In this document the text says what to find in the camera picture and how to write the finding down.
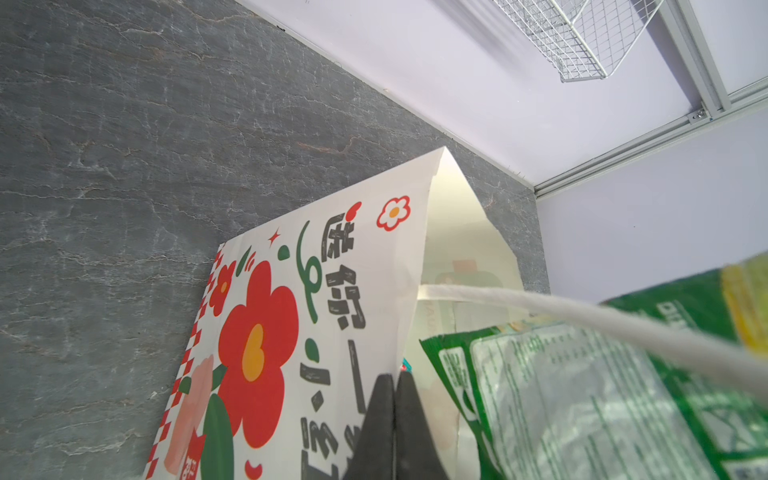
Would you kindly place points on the white wire shelf basket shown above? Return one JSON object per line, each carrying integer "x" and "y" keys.
{"x": 582, "y": 39}

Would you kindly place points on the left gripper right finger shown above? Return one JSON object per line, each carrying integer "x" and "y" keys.
{"x": 416, "y": 457}

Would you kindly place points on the white floral paper bag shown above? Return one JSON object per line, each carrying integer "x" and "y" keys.
{"x": 302, "y": 314}

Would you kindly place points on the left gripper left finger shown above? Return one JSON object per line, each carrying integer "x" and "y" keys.
{"x": 374, "y": 454}

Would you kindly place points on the green candy bag back side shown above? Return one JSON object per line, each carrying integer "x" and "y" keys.
{"x": 546, "y": 400}

